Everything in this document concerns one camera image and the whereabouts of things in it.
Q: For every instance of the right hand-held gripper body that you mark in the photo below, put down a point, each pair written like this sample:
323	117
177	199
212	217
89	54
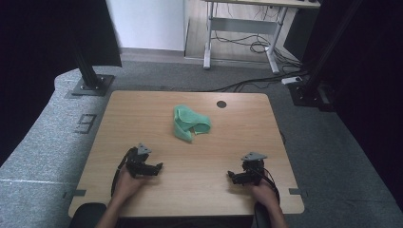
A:
253	172

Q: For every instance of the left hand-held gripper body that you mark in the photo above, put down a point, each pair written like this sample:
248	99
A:
136	163

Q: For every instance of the green cloth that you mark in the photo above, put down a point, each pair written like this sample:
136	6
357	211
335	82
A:
187	122

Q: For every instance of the person's right hand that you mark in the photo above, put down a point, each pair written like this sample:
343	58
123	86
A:
264	193

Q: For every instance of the person's left hand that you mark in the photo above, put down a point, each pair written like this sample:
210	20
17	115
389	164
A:
126	186

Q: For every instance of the black chair armrest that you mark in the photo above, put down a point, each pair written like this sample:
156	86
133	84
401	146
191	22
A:
260	215
87	215

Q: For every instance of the grey tape strip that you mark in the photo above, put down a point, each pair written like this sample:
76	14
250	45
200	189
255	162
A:
75	192
297	191

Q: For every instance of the black table grommet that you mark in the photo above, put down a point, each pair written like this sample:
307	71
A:
221	104

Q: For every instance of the white power strip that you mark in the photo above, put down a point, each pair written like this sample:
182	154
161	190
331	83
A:
291	80

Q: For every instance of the black metal stand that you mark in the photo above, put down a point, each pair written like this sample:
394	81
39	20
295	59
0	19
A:
87	72
316	76

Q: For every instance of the dark curtain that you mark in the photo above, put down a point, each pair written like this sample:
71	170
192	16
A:
38	63

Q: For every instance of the black box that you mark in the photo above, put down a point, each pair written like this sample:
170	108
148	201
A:
299	34

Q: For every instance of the white metal frame desk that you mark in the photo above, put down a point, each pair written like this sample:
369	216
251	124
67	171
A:
244	26

